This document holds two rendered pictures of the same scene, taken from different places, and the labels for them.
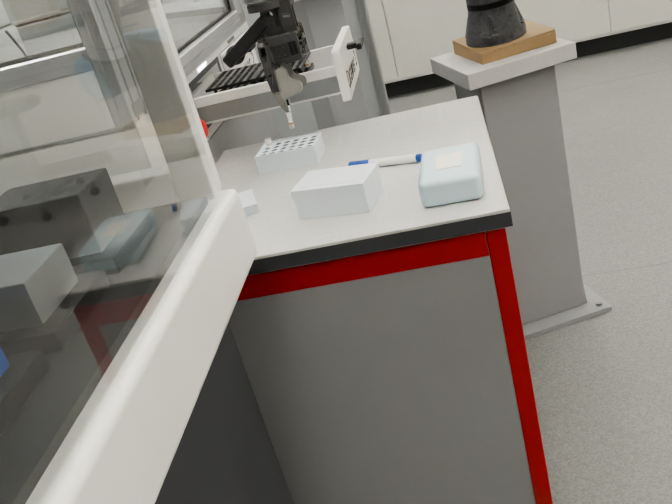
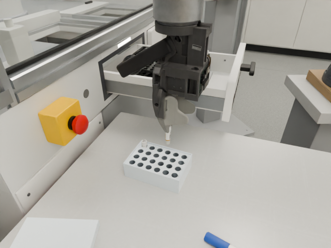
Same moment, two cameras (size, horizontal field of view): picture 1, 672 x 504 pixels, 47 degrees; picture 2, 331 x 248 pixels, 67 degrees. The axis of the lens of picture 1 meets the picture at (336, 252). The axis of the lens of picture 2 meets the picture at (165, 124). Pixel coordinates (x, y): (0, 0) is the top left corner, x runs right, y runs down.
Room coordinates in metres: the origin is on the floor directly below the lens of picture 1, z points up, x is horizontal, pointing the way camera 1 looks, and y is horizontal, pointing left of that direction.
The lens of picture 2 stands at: (1.12, -0.03, 1.16)
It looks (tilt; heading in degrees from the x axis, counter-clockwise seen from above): 35 degrees down; 7
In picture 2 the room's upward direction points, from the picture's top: straight up
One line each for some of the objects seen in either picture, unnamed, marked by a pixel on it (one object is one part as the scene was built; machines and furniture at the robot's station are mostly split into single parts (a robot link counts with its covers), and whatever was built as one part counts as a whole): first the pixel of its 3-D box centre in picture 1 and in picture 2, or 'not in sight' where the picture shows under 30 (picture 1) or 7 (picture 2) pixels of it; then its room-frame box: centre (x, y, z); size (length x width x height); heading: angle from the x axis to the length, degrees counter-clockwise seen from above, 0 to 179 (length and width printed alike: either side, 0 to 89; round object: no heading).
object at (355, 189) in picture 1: (338, 190); not in sight; (1.20, -0.03, 0.79); 0.13 x 0.09 x 0.05; 65
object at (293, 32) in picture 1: (277, 32); (181, 59); (1.52, 0.00, 1.01); 0.09 x 0.08 x 0.12; 75
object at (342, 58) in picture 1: (346, 61); (235, 77); (1.77, -0.14, 0.87); 0.29 x 0.02 x 0.11; 168
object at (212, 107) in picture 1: (260, 85); (162, 71); (1.81, 0.07, 0.86); 0.40 x 0.26 x 0.06; 78
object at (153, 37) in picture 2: (240, 62); (163, 35); (2.14, 0.11, 0.87); 0.29 x 0.02 x 0.11; 168
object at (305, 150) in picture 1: (290, 153); (158, 165); (1.50, 0.03, 0.78); 0.12 x 0.08 x 0.04; 75
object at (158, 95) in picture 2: (270, 68); (161, 94); (1.51, 0.03, 0.95); 0.05 x 0.02 x 0.09; 165
